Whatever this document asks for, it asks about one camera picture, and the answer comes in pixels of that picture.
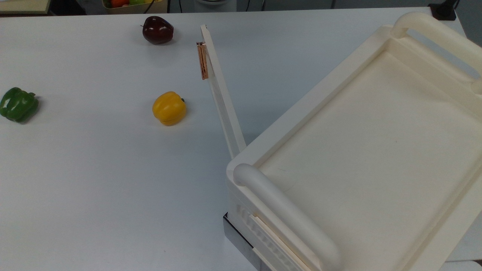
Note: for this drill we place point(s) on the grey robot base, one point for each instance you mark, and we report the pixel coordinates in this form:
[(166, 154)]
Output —
[(214, 1)]

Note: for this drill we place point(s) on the cream cabinet door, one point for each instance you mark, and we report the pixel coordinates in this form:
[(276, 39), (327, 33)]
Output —
[(226, 109)]

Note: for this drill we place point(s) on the cream plastic cabinet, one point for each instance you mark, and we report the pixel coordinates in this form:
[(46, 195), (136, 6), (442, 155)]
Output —
[(369, 158)]

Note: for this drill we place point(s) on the yellow bell pepper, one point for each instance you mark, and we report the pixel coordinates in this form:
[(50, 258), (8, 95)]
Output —
[(169, 109)]

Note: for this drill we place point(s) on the tan flat board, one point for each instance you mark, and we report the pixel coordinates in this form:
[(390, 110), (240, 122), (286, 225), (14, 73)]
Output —
[(22, 5)]

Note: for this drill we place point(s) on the cream fruit bin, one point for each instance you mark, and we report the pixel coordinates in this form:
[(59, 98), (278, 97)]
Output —
[(113, 9)]

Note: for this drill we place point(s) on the green bell pepper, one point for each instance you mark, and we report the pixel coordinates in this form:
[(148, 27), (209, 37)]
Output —
[(18, 105)]

